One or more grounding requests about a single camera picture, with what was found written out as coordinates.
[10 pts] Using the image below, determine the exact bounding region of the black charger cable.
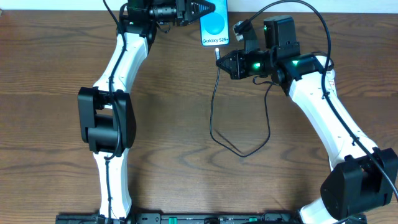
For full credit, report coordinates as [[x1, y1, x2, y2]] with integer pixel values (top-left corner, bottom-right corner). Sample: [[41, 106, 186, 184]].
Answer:
[[209, 47, 274, 158]]

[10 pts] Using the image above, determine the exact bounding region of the blue Galaxy smartphone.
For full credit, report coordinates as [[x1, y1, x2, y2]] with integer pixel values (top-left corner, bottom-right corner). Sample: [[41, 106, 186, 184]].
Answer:
[[200, 0, 229, 47]]

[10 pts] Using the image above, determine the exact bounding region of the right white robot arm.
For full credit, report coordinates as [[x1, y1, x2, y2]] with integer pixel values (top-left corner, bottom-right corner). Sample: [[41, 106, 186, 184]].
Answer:
[[216, 16, 397, 223]]

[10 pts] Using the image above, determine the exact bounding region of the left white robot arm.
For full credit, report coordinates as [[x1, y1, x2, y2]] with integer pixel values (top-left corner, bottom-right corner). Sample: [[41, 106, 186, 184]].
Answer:
[[78, 0, 216, 223]]

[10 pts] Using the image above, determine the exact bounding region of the white power strip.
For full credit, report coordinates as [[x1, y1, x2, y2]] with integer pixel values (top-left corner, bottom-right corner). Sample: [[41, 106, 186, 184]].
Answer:
[[316, 55, 337, 95]]

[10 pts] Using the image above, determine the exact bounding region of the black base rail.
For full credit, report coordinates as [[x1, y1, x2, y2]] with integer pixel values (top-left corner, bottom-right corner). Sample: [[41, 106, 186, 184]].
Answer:
[[55, 212, 368, 224]]

